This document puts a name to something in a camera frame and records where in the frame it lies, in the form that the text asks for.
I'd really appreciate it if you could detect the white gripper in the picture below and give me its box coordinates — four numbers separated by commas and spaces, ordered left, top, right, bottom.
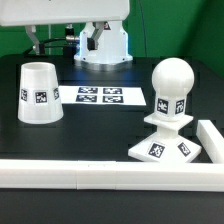
0, 0, 130, 55

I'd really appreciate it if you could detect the white lamp shade cone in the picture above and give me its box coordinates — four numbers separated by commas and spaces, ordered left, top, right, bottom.
18, 62, 63, 124

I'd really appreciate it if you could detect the white lamp bulb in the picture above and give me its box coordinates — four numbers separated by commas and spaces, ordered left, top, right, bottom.
152, 58, 194, 121

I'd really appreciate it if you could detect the white lamp base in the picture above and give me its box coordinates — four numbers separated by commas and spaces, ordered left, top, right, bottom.
128, 114, 201, 163

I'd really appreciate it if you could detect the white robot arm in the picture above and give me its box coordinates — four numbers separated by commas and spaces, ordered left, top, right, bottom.
0, 0, 133, 71

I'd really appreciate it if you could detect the white marker sheet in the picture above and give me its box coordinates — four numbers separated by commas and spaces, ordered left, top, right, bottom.
59, 86, 146, 106

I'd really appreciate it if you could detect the white L-shaped fence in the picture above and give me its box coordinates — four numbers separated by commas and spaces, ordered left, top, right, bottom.
0, 119, 224, 193

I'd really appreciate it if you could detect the thin white cable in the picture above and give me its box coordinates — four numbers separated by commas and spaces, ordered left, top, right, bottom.
46, 24, 54, 56

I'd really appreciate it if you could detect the black cable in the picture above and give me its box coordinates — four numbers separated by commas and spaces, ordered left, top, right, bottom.
22, 23, 81, 56

